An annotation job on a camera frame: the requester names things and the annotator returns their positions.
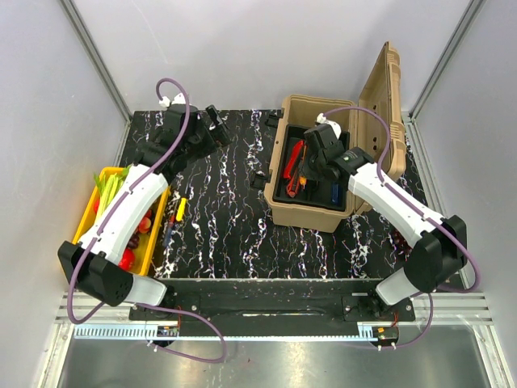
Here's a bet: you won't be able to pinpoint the black tool box tray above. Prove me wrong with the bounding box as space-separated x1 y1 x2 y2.
273 125 347 211

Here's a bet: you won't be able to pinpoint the red handled pliers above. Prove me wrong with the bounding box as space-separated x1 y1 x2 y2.
286 168 300 198

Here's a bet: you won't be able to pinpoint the yellow handled screwdriver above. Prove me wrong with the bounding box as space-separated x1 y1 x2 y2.
174 197 187 222

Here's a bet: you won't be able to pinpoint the small blue red screwdriver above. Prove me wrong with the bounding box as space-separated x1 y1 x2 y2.
162 214 175 247

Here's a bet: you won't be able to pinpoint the tan plastic tool box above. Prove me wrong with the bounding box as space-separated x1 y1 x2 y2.
264 42 406 233

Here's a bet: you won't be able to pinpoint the yellow utility knife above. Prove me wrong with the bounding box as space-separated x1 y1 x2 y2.
298 175 307 188

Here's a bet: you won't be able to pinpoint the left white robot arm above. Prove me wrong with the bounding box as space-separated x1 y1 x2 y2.
57 103 231 319

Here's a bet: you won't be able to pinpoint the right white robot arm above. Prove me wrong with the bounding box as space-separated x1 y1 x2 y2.
304 124 468 320

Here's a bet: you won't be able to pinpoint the black marble pattern mat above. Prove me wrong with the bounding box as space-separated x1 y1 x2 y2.
149 110 409 279

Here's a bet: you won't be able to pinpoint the red cherry cluster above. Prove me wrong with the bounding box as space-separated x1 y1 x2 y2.
127 209 153 250

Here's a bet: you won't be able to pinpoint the green white leek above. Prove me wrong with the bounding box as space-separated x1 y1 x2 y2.
94 167 129 220

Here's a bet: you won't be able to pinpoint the dark purple grape bunch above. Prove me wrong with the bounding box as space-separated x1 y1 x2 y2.
393 230 412 254

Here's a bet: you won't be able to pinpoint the yellow plastic bin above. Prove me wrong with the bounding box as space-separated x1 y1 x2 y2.
58 165 170 276

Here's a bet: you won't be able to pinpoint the red apple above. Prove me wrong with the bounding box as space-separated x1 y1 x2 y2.
118 248 136 271

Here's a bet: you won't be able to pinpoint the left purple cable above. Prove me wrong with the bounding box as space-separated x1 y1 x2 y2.
67 78 229 363

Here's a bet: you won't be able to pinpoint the purple cable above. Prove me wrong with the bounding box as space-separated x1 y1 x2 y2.
322 107 482 351
67 78 229 363

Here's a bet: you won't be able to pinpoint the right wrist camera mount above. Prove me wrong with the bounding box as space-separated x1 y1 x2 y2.
316 113 342 138

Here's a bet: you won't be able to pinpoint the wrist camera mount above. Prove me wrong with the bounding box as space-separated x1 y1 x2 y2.
316 113 342 138
158 93 186 109

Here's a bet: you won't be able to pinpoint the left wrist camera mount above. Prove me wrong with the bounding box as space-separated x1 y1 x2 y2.
158 93 186 109

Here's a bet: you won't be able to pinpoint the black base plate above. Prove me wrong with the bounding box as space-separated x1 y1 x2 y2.
128 278 416 339

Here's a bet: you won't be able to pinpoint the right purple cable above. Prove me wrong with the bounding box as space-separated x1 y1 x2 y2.
322 107 482 351

